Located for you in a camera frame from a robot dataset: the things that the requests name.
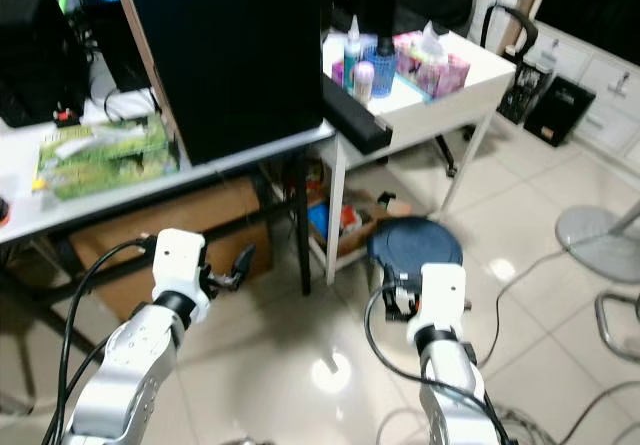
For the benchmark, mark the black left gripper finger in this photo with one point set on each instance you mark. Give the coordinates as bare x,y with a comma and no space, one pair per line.
245,263

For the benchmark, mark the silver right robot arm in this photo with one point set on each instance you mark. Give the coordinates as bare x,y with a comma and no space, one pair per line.
455,385

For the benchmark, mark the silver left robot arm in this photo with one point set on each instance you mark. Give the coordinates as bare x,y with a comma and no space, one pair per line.
130,365

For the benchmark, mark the brown cardboard box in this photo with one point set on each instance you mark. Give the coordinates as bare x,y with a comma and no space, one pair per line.
140,230

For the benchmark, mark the open box of clutter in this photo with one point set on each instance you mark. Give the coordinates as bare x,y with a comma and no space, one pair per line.
345,220

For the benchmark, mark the green tissue box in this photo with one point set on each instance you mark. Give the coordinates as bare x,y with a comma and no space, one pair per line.
105,160

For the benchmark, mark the black soundbar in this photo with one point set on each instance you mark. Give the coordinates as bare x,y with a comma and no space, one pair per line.
357,117

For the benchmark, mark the round grey fan base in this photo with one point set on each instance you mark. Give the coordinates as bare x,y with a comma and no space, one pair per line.
600,240

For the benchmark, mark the small white side table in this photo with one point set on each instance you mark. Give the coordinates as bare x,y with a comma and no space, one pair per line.
460,90

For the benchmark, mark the small pale pink bottle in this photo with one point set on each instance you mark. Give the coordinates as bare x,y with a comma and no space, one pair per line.
363,83

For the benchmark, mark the small red and black item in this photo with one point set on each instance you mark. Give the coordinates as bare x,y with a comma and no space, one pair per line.
67,117

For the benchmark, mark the orange and black object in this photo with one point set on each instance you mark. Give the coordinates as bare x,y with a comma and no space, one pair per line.
4,213

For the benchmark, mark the blue plastic bottle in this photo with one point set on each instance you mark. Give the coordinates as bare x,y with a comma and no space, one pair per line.
383,70

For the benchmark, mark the white desk with black legs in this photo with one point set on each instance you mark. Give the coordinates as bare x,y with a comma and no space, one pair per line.
20,165

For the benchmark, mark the teal bottle with white nozzle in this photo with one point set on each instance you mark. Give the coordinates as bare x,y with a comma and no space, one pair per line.
352,55

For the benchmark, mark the pink tissue pack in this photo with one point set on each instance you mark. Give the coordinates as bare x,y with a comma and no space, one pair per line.
432,65

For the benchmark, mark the flat black box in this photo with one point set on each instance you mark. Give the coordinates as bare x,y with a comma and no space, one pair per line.
560,110

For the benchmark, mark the black boxy device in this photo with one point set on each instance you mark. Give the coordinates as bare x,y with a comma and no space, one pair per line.
35,55

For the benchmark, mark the black office chair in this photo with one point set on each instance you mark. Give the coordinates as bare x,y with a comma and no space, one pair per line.
515,25

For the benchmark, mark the white drawer cabinet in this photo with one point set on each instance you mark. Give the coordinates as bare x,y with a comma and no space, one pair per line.
605,80

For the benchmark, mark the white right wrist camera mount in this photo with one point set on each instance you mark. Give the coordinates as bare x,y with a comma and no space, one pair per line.
443,297

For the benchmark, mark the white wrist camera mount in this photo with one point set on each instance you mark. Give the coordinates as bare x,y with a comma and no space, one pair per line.
443,297
180,263

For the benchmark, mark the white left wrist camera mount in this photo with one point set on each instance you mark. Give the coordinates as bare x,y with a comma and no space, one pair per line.
180,263

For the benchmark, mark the metal chair frame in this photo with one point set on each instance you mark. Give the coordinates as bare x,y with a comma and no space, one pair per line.
605,325

